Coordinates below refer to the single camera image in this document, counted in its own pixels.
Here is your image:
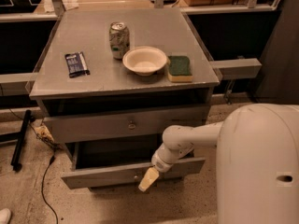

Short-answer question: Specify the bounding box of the black bar on floor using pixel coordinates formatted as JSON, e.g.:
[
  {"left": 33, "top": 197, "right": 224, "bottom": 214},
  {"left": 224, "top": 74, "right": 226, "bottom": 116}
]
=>
[{"left": 11, "top": 110, "right": 31, "bottom": 172}]

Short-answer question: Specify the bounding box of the green yellow sponge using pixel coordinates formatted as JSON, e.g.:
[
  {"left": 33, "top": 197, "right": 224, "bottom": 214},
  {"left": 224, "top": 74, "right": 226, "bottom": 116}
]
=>
[{"left": 167, "top": 56, "right": 192, "bottom": 82}]

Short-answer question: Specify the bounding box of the white paper bowl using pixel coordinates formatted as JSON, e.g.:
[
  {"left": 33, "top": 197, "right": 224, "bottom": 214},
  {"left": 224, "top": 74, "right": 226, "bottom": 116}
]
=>
[{"left": 122, "top": 46, "right": 167, "bottom": 76}]

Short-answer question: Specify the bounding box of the grey drawer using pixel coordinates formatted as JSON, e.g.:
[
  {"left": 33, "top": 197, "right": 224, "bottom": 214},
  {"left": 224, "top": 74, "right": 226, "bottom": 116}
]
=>
[
  {"left": 44, "top": 105, "right": 210, "bottom": 143},
  {"left": 61, "top": 138, "right": 206, "bottom": 190}
]

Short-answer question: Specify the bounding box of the grey top drawer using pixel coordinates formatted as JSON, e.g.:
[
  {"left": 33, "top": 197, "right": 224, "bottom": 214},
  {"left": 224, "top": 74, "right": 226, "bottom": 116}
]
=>
[{"left": 44, "top": 105, "right": 210, "bottom": 143}]

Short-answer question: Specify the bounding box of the black floor cable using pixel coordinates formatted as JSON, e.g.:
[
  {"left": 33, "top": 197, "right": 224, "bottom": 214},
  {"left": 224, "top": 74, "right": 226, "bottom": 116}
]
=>
[{"left": 40, "top": 154, "right": 60, "bottom": 224}]

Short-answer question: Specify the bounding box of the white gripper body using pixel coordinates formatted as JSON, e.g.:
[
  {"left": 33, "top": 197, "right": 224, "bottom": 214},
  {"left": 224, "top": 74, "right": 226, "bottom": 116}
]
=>
[{"left": 151, "top": 144, "right": 181, "bottom": 173}]

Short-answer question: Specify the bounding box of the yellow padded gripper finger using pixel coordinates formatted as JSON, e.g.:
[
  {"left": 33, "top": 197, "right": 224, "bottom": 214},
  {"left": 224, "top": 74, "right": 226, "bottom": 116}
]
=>
[{"left": 138, "top": 167, "right": 159, "bottom": 191}]

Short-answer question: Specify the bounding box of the white shoe tip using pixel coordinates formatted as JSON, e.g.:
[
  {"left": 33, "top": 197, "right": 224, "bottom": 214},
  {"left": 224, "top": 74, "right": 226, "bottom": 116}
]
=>
[{"left": 0, "top": 208, "right": 11, "bottom": 224}]

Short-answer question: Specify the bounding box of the left grey rail beam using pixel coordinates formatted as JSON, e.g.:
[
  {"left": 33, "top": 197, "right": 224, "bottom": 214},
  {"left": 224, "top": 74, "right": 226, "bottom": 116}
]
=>
[{"left": 0, "top": 73, "right": 37, "bottom": 97}]

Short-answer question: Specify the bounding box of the grey side rail beam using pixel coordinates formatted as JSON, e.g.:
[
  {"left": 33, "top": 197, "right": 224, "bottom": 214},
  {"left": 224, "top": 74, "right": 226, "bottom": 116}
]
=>
[{"left": 210, "top": 58, "right": 262, "bottom": 80}]

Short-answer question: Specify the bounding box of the blue snack packet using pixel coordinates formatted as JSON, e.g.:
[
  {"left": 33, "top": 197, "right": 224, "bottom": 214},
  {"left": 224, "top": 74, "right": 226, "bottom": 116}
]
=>
[{"left": 64, "top": 51, "right": 90, "bottom": 78}]

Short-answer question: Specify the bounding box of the grey drawer cabinet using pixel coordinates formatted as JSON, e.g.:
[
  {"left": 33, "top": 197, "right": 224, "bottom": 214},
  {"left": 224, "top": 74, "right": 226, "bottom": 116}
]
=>
[{"left": 28, "top": 7, "right": 221, "bottom": 191}]

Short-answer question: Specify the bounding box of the crumpled white cloth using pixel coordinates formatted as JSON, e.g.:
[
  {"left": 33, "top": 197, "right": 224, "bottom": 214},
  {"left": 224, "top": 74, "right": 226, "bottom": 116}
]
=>
[{"left": 62, "top": 0, "right": 78, "bottom": 10}]

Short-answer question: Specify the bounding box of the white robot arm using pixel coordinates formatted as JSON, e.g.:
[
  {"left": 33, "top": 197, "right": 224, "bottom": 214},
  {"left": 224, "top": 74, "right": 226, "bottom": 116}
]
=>
[{"left": 139, "top": 104, "right": 299, "bottom": 224}]

